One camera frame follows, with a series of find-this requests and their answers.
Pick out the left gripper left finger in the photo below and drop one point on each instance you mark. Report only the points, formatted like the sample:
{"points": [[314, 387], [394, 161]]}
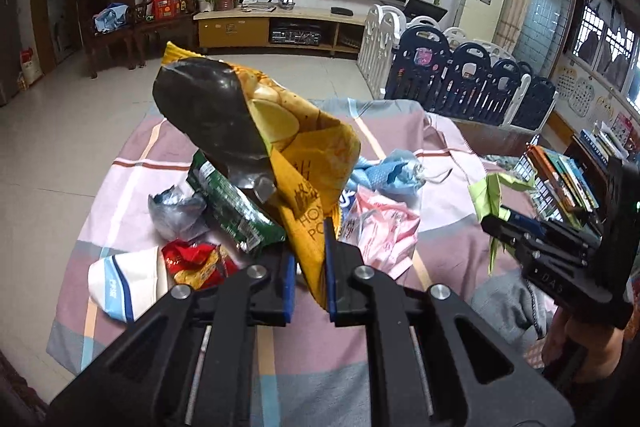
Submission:
{"points": [[272, 291]]}

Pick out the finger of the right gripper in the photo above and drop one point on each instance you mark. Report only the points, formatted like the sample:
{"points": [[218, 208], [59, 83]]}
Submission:
{"points": [[519, 220], [502, 233]]}

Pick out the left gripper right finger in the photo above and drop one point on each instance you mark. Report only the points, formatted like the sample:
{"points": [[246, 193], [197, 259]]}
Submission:
{"points": [[347, 305]]}

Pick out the green paper wrapper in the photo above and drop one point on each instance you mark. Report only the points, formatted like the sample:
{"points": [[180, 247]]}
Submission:
{"points": [[486, 194]]}

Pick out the pink plastic bag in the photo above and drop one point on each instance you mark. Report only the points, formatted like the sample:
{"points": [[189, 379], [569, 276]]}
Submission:
{"points": [[385, 231]]}

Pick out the green snack bag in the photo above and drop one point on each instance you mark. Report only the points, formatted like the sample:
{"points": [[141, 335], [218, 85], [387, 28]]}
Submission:
{"points": [[241, 219]]}

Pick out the grey plastic bag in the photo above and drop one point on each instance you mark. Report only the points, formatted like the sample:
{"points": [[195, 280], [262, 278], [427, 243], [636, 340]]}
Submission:
{"points": [[178, 214]]}

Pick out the yellow potato chip bag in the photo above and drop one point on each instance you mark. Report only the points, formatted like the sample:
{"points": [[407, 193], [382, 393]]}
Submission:
{"points": [[268, 141]]}

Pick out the person's right hand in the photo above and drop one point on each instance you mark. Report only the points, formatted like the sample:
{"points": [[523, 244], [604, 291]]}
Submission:
{"points": [[604, 345]]}

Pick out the stack of books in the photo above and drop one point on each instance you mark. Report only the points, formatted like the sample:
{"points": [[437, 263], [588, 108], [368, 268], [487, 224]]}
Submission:
{"points": [[577, 179]]}

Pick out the red snack packet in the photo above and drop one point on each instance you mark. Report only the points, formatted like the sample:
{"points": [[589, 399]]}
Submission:
{"points": [[198, 265]]}

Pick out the pink plaid bed sheet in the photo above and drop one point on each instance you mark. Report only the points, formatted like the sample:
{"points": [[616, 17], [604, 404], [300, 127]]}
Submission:
{"points": [[309, 373]]}

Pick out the light blue face mask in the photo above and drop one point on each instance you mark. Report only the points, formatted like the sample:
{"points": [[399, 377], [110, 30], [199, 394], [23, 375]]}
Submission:
{"points": [[398, 174]]}

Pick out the white blue paper cup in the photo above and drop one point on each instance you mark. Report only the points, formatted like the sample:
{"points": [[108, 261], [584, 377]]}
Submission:
{"points": [[126, 285]]}

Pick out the navy white baby fence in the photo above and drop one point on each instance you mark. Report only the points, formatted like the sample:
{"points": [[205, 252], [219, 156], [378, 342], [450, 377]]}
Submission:
{"points": [[449, 74]]}

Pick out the wooden TV cabinet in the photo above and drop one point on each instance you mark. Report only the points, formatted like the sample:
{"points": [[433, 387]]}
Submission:
{"points": [[300, 29]]}

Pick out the dark wooden armchair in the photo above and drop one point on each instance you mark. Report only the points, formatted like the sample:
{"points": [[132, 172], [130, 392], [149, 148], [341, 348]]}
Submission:
{"points": [[106, 22]]}

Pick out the red gift box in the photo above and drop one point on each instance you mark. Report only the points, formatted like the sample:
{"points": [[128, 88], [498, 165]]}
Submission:
{"points": [[166, 9]]}

